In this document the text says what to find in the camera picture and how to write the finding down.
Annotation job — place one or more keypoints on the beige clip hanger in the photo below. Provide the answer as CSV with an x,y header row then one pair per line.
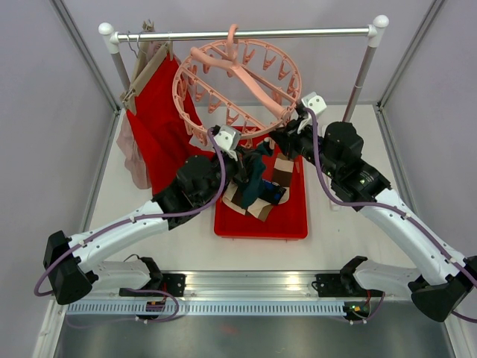
x,y
150,55

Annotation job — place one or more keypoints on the pink round clip hanger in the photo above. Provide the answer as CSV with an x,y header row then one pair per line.
x,y
253,84

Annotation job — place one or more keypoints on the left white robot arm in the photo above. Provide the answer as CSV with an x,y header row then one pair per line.
x,y
78,265

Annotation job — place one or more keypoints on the red hanging cloth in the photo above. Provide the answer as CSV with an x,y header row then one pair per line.
x,y
159,130

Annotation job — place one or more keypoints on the pink hanging garment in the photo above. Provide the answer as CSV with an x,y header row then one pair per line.
x,y
133,159

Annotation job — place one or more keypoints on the red plastic tray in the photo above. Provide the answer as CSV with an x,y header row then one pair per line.
x,y
287,221

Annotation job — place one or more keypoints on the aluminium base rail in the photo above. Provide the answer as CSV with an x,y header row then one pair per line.
x,y
246,283

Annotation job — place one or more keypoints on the brown beige striped sock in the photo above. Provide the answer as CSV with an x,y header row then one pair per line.
x,y
260,209

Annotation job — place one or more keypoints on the aluminium frame post left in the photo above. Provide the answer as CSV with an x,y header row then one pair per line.
x,y
74,33

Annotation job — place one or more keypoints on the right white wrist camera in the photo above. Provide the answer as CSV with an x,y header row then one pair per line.
x,y
312,103

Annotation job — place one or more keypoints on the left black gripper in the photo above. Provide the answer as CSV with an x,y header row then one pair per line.
x,y
246,155

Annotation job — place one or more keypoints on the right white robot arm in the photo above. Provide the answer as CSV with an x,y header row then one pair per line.
x,y
441,277

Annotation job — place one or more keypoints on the aluminium frame post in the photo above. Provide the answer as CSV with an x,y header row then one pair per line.
x,y
420,34
74,33

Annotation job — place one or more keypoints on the white slotted cable duct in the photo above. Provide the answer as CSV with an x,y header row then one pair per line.
x,y
251,308

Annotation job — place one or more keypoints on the teal christmas sock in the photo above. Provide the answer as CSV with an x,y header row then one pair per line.
x,y
254,189

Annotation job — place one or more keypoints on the metal clothes rack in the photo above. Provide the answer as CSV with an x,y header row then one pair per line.
x,y
373,32

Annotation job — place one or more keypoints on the aluminium frame post right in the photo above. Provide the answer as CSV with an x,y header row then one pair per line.
x,y
420,34

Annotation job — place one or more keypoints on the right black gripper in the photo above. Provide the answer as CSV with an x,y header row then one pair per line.
x,y
288,136

